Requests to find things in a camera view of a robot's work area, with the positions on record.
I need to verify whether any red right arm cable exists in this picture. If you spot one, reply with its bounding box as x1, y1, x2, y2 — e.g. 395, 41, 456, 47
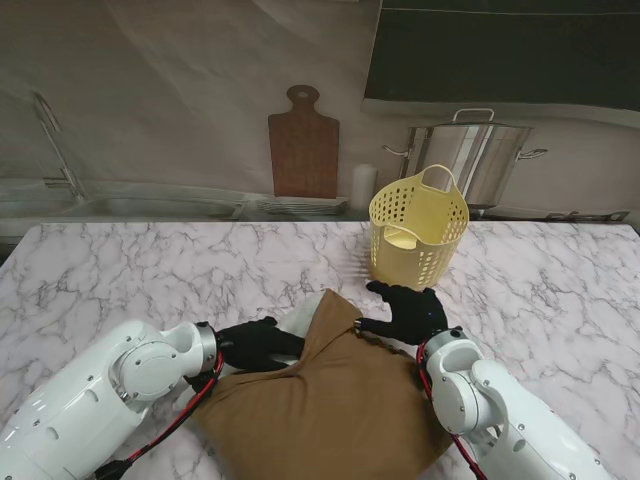
416, 344, 489, 480

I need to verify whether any red left arm cable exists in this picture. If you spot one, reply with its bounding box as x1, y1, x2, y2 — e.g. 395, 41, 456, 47
94, 349, 226, 480

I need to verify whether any chrome kitchen faucet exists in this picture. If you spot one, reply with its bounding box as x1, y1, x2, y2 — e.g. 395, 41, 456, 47
30, 91, 87, 205

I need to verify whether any brown pillowcase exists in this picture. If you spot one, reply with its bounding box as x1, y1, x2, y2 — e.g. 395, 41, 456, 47
192, 288, 454, 480

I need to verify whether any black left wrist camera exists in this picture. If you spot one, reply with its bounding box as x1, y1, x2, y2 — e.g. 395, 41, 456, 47
183, 372, 219, 399

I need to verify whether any steel kitchen sink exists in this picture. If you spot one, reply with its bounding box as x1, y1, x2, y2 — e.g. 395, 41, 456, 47
0, 194, 249, 221

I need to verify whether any black stove grate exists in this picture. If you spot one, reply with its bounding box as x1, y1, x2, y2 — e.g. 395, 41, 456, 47
547, 209, 631, 224

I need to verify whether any dark range hood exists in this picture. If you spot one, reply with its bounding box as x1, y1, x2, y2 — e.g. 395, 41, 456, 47
360, 0, 640, 114

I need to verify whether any large steel stockpot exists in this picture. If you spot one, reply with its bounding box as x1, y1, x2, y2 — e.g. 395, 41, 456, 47
382, 107, 550, 210

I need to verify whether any yellow perforated laundry basket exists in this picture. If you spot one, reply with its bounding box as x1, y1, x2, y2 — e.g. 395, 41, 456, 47
368, 163, 471, 295

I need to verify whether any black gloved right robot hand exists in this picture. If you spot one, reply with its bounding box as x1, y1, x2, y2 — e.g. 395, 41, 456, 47
353, 280, 450, 347

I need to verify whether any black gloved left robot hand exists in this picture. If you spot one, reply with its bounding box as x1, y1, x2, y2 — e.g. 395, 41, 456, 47
214, 315, 307, 374

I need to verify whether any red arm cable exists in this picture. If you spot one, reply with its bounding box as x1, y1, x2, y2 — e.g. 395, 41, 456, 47
94, 349, 226, 480
416, 344, 489, 480

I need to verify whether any white pillow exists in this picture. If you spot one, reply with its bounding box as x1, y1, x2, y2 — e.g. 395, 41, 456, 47
219, 294, 326, 376

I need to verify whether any brown wooden cutting board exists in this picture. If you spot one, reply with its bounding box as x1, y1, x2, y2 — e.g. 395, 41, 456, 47
267, 84, 341, 199

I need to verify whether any stack of white plates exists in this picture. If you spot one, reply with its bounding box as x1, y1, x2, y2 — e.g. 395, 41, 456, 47
254, 195, 351, 217

